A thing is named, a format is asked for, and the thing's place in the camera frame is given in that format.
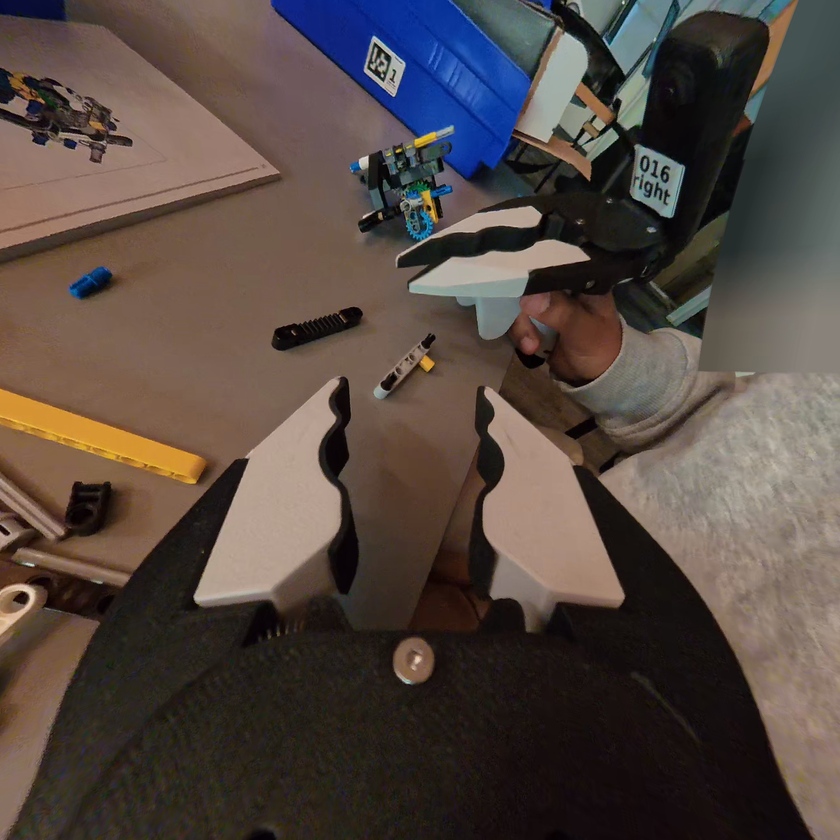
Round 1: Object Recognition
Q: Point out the white lego piece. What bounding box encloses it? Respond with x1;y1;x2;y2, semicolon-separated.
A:
0;583;51;648

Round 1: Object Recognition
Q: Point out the lego instruction booklet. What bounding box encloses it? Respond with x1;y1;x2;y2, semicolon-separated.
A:
0;14;282;263

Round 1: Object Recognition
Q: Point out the person's right hand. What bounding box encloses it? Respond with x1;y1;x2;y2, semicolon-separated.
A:
508;292;626;388

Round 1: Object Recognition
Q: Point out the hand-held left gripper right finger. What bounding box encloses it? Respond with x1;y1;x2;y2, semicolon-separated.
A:
469;386;626;634

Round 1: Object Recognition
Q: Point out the partly built lego assembly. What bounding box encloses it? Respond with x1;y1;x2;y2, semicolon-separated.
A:
350;125;455;239

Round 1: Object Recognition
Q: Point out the long grey lego beam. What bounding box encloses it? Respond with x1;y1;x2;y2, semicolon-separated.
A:
10;546;132;589

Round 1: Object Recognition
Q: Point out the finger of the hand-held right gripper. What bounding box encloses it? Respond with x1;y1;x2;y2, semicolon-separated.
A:
407;239;595;341
395;205;549;270

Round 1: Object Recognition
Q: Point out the blue plastic bin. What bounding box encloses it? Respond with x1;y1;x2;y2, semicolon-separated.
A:
271;0;553;180

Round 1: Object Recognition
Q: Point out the blue lego pin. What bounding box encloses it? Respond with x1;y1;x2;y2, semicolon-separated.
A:
69;266;113;301

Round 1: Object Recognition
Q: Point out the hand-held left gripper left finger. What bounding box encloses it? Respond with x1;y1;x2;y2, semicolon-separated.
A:
193;376;361;614

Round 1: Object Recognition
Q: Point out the white lego beam with pins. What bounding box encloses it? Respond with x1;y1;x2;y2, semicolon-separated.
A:
373;332;438;400

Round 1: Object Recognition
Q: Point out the black lego gear rack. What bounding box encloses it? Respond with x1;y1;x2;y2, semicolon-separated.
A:
271;306;364;352

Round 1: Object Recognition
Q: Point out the long yellow lego beam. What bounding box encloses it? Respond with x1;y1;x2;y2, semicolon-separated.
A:
0;388;208;485

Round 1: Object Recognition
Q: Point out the cardboard box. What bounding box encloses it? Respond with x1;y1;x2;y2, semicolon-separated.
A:
511;26;593;182

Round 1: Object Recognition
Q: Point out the black lego connector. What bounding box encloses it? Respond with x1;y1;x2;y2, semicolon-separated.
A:
63;480;113;538

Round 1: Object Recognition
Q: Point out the short grey lego beam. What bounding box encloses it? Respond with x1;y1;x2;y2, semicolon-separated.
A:
0;471;68;543

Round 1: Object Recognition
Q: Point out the person's right forearm grey sleeve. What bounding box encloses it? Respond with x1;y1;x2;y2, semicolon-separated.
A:
561;315;746;455

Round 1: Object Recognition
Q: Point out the person's grey clothing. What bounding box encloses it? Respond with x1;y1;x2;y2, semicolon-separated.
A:
598;371;840;840

